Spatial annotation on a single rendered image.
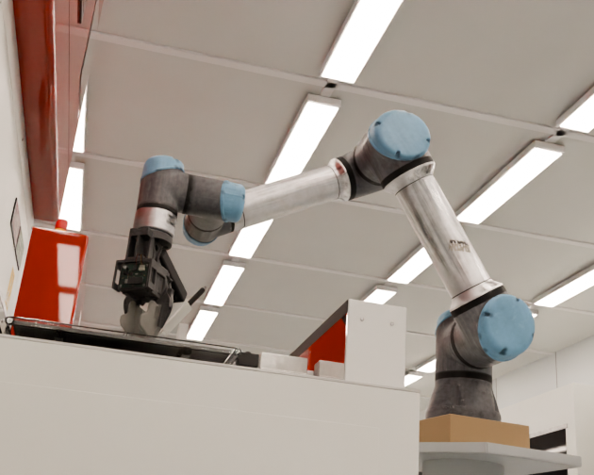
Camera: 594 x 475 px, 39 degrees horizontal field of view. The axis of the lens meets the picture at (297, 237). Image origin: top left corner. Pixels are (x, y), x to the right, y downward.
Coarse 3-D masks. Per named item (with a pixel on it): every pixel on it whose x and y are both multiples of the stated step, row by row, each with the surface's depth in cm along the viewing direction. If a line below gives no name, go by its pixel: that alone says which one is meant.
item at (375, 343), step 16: (352, 304) 126; (368, 304) 126; (384, 304) 127; (352, 320) 125; (368, 320) 125; (384, 320) 126; (400, 320) 127; (352, 336) 124; (368, 336) 124; (384, 336) 125; (400, 336) 126; (352, 352) 123; (368, 352) 123; (384, 352) 124; (400, 352) 125; (352, 368) 122; (368, 368) 123; (384, 368) 123; (400, 368) 124; (384, 384) 122; (400, 384) 123
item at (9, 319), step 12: (12, 324) 127; (24, 324) 128; (36, 324) 128; (48, 324) 128; (60, 324) 129; (72, 324) 130; (96, 336) 130; (108, 336) 130; (120, 336) 130; (132, 336) 131; (144, 336) 131; (156, 336) 132; (180, 348) 133; (192, 348) 133; (204, 348) 133; (216, 348) 134; (228, 348) 134
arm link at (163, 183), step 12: (156, 156) 153; (168, 156) 153; (144, 168) 153; (156, 168) 151; (168, 168) 152; (180, 168) 153; (144, 180) 151; (156, 180) 150; (168, 180) 151; (180, 180) 151; (144, 192) 150; (156, 192) 149; (168, 192) 150; (180, 192) 151; (144, 204) 149; (156, 204) 149; (168, 204) 150; (180, 204) 152
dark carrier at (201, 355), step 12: (36, 336) 135; (48, 336) 134; (72, 336) 133; (84, 336) 133; (108, 348) 138; (120, 348) 138; (132, 348) 137; (144, 348) 136; (156, 348) 136; (168, 348) 135; (204, 360) 141; (216, 360) 140
